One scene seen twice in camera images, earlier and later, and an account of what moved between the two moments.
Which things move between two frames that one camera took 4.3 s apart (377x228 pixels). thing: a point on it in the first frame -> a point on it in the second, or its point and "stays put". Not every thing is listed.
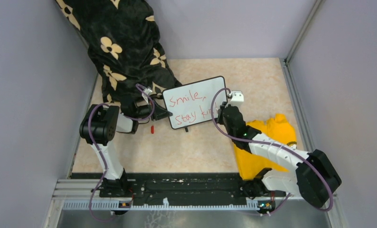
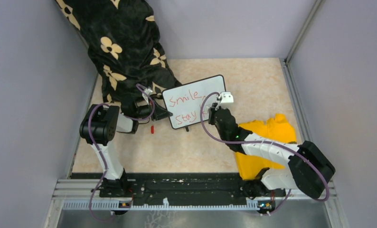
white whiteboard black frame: (191, 104) stays put
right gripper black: (220, 119) -> (212, 110)
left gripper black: (160, 112) stays put
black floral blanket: (121, 39) stays put
